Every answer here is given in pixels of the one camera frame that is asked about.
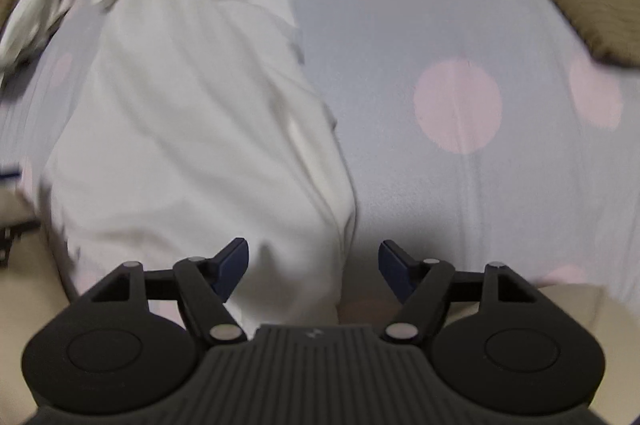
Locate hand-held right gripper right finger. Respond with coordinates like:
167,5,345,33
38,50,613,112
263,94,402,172
378,240,551,347

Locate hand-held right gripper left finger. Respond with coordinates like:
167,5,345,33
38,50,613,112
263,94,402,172
75,237,249,347

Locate cream white t-shirt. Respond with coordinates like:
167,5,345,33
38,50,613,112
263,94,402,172
42,0,358,326

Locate crumpled white clothes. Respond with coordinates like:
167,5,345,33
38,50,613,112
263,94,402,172
0,0,118,76

